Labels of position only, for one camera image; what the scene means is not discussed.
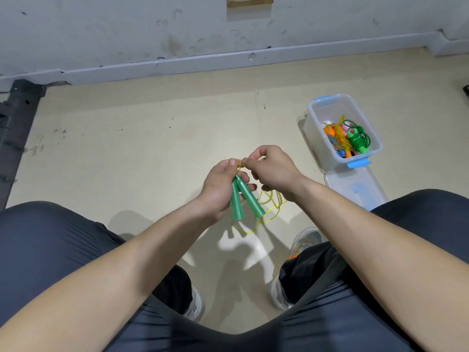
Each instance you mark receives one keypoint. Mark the small wooden wall block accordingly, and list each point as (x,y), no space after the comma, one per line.
(250,0)

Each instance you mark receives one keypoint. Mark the grey left shoe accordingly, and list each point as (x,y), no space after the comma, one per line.
(194,308)

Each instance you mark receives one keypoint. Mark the grey shoe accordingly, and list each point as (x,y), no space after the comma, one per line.
(194,308)
(300,242)

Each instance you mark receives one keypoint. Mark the person's left forearm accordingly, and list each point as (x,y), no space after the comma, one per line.
(95,282)

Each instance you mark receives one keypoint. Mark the person's right hand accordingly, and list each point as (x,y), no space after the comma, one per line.
(277,172)

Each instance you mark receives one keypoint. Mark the grey right shoe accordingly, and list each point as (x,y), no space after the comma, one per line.
(300,242)

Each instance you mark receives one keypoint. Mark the black shorts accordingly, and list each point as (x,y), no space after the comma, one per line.
(36,238)

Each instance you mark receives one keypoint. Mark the clear storage box blue latches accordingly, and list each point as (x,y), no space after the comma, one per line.
(322,107)

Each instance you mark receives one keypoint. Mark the clear plastic box lid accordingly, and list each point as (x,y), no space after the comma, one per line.
(359,190)

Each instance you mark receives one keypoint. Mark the person's right forearm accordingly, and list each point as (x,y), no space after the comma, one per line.
(388,260)

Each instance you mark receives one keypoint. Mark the black metal rack frame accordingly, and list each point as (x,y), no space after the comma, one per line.
(18,121)

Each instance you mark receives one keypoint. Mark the person's left hand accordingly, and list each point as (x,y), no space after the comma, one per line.
(218,190)

